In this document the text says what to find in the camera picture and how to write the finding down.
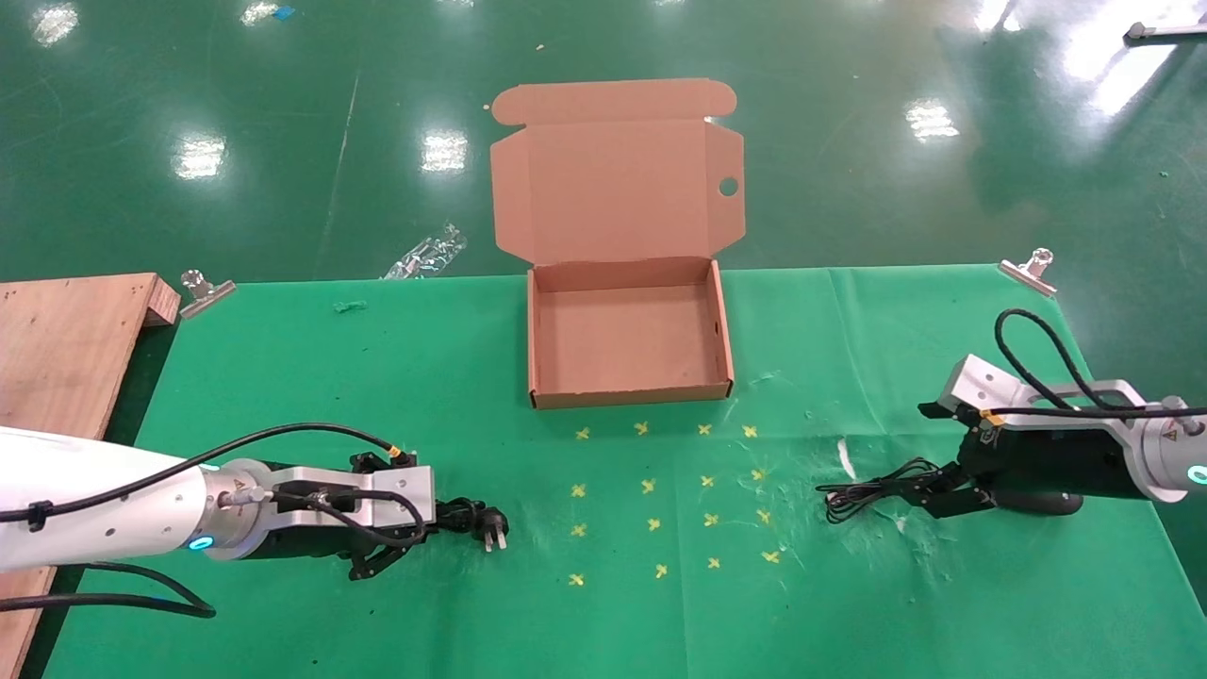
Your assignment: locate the black data cable with plug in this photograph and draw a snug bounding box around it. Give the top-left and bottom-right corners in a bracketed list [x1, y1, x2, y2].
[432, 496, 511, 552]

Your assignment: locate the black mouse cable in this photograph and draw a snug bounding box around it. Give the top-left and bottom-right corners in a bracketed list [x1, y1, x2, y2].
[816, 456, 1086, 525]

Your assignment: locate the green tablecloth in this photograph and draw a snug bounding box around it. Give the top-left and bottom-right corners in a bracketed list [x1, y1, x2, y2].
[41, 264, 1207, 679]

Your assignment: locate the open brown cardboard box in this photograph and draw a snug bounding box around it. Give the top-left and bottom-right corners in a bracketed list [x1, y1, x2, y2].
[488, 77, 747, 411]

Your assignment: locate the clear plastic wrapper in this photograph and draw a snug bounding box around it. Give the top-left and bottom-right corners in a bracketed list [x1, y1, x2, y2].
[381, 223, 469, 282]

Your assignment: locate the grey table foot bar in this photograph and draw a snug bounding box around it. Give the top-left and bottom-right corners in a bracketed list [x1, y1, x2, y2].
[1121, 18, 1207, 44]

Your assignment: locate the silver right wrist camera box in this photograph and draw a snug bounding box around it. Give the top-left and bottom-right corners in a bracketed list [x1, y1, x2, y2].
[918, 354, 1149, 446]

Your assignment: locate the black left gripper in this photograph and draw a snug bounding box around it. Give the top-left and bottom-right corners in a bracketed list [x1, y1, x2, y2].
[243, 450, 434, 582]

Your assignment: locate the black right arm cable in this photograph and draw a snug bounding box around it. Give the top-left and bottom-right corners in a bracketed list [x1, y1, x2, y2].
[994, 307, 1207, 422]

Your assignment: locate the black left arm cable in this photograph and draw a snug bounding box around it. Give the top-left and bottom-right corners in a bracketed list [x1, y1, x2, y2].
[0, 422, 427, 621]

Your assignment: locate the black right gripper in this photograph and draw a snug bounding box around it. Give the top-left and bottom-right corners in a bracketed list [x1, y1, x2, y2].
[895, 400, 1149, 521]

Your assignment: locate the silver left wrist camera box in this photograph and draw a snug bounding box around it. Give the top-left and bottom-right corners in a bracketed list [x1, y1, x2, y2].
[272, 464, 438, 529]

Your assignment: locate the brown wooden board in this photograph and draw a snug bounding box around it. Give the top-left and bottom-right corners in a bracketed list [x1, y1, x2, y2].
[0, 273, 181, 679]

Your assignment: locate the silver metal binder clip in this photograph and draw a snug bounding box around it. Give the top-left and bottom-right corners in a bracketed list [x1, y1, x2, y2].
[997, 247, 1058, 299]
[178, 269, 236, 321]

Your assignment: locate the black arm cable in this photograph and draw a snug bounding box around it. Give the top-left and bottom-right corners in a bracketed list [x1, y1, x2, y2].
[0, 422, 427, 621]
[994, 307, 1207, 422]

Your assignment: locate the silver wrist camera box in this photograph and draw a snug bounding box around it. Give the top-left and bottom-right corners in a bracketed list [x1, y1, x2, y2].
[272, 464, 438, 529]
[918, 354, 1149, 446]

